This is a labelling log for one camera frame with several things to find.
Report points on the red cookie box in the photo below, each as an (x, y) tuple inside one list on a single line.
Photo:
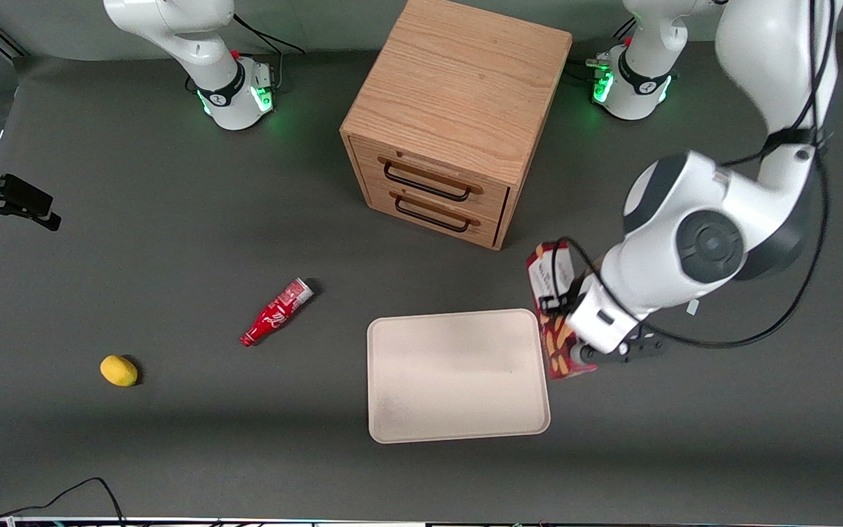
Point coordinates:
[(547, 274)]

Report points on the beige rectangular tray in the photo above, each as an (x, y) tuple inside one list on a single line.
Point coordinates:
[(458, 377)]

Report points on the red cola bottle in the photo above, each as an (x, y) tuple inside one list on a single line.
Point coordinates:
[(275, 313)]

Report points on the yellow lemon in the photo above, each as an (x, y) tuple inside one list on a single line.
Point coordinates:
[(118, 370)]

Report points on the black stand clamp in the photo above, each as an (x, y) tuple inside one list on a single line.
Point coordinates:
[(12, 199)]

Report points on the wooden drawer cabinet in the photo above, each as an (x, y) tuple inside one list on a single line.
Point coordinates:
[(458, 88)]

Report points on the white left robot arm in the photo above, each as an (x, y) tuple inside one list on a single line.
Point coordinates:
[(707, 241)]

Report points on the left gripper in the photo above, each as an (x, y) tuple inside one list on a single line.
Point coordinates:
[(566, 301)]

